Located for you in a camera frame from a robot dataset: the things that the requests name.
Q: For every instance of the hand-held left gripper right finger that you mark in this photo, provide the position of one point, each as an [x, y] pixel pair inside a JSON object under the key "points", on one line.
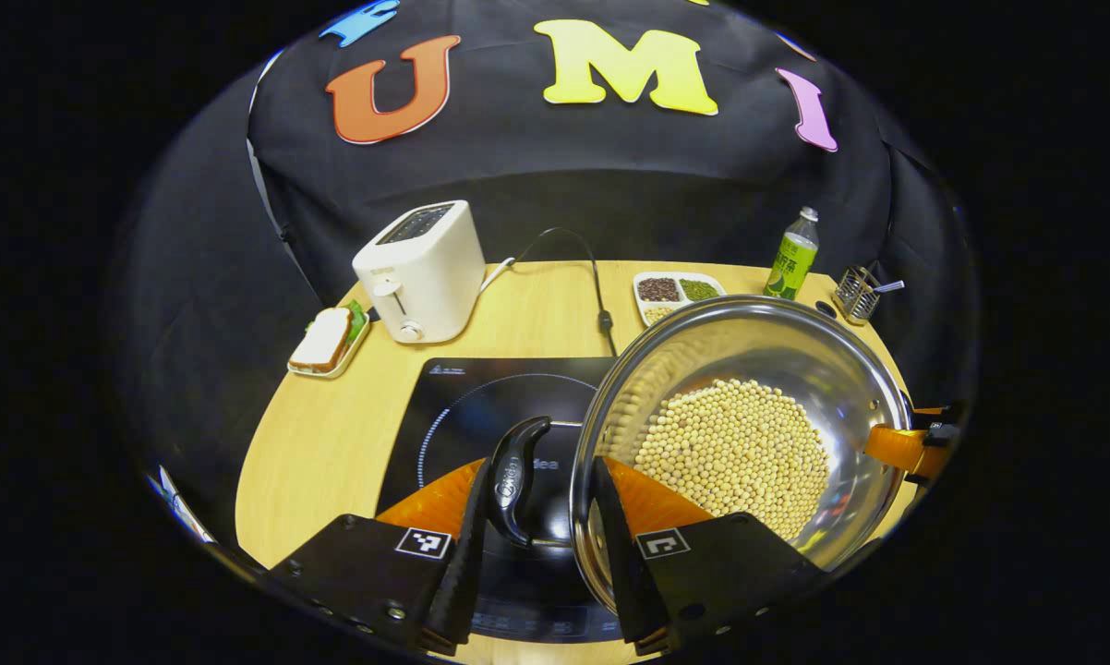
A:
{"points": [[620, 554]]}

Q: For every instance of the black induction cooktop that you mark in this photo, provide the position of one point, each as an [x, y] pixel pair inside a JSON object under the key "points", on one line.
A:
{"points": [[463, 406]]}

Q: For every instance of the white divided bean dish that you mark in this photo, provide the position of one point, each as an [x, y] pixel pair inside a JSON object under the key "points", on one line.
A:
{"points": [[675, 291]]}

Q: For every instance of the sandwich on white plate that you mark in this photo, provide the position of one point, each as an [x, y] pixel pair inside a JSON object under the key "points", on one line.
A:
{"points": [[324, 342]]}

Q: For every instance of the stainless steel pot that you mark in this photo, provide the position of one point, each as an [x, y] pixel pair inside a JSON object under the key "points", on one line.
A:
{"points": [[777, 351]]}

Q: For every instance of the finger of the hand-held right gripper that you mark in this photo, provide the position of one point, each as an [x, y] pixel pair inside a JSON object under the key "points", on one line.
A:
{"points": [[947, 416], [897, 448]]}

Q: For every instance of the green label drink bottle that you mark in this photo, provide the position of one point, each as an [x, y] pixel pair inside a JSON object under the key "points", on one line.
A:
{"points": [[790, 263]]}

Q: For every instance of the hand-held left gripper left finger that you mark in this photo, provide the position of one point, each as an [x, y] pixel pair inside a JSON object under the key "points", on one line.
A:
{"points": [[458, 573]]}

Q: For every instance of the pile of soybeans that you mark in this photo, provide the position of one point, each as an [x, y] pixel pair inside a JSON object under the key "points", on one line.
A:
{"points": [[730, 453]]}

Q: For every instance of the white toaster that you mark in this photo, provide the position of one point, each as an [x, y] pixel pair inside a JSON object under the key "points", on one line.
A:
{"points": [[421, 277]]}

